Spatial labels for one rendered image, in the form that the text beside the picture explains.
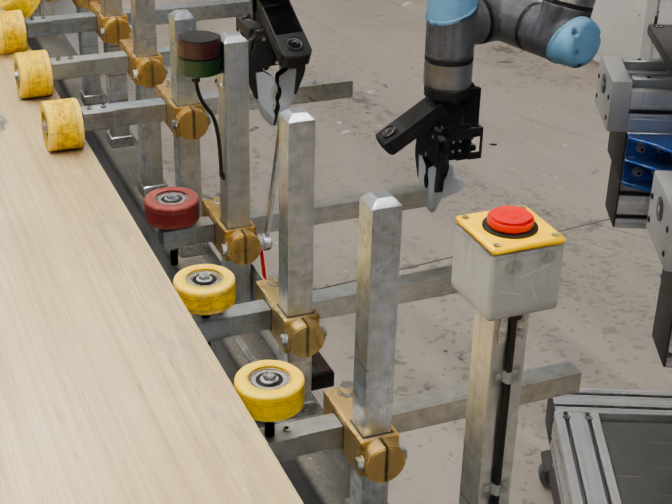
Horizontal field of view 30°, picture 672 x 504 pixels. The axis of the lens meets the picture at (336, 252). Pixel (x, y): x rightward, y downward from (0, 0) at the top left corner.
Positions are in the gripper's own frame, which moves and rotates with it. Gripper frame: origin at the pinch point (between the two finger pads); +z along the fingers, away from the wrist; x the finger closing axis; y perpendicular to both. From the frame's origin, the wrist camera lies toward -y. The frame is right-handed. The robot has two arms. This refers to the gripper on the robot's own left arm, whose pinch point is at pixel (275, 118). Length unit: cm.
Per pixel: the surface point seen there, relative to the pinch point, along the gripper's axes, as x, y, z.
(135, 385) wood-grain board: 33, -46, 10
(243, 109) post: 7.0, -6.4, -4.8
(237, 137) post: 8.0, -6.4, -0.7
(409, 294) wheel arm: -10.0, -27.2, 17.3
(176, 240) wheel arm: 16.4, -2.4, 16.1
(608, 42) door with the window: -233, 247, 90
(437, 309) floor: -80, 94, 101
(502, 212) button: 8, -80, -23
